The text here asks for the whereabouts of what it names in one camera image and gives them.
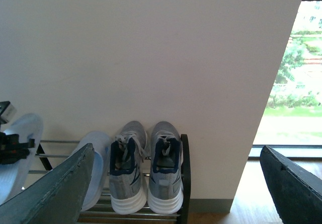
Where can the light blue slide slipper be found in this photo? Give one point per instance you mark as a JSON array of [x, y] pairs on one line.
[[101, 143], [14, 170]]

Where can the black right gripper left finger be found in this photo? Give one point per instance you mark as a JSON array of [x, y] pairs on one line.
[[57, 197]]

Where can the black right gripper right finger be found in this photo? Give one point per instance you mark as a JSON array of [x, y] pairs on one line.
[[295, 191]]

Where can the black metal shoe rack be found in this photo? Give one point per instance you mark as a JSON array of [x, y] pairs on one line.
[[102, 212]]

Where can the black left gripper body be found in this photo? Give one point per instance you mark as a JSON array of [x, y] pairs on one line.
[[10, 146]]

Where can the grey knit sneaker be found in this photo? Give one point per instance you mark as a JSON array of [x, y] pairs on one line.
[[127, 183], [165, 186]]

